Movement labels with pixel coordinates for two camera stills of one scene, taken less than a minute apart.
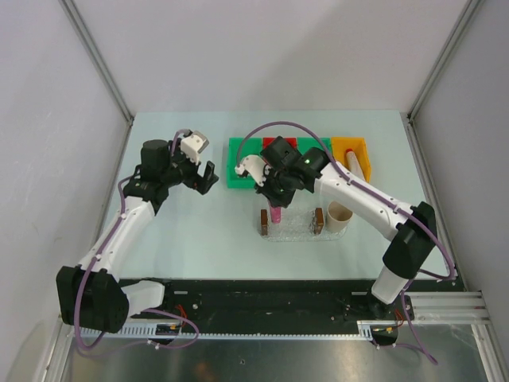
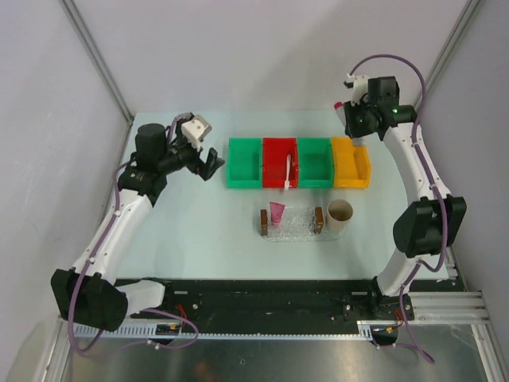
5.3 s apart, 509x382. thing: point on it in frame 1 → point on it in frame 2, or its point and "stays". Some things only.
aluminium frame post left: x=99 y=62 stays
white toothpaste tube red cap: x=355 y=166 → x=339 y=109
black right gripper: x=276 y=201 → x=351 y=129
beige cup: x=338 y=216 stays
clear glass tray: x=298 y=226 stays
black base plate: x=279 y=305 stays
